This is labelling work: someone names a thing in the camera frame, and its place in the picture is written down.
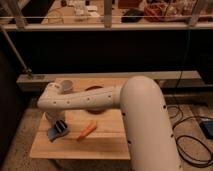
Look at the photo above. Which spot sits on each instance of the metal diagonal pole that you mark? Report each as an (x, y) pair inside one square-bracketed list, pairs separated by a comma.
[(26, 69)]

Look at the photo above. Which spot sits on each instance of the wooden board table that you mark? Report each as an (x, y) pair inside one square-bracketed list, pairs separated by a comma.
[(107, 141)]

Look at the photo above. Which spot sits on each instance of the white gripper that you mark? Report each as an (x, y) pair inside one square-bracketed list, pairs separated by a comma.
[(53, 117)]

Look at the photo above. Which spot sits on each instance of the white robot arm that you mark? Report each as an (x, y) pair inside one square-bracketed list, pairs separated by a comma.
[(151, 141)]

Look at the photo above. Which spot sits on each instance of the red bowl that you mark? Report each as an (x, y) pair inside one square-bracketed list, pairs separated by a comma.
[(96, 110)]

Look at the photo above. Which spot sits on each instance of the wooden railing frame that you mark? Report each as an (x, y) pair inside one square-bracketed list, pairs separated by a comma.
[(84, 15)]

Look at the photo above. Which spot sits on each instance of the dark power adapter box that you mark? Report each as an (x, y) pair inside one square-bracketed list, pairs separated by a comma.
[(207, 128)]

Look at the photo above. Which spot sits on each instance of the orange carrot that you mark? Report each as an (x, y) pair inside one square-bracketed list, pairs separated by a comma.
[(89, 129)]

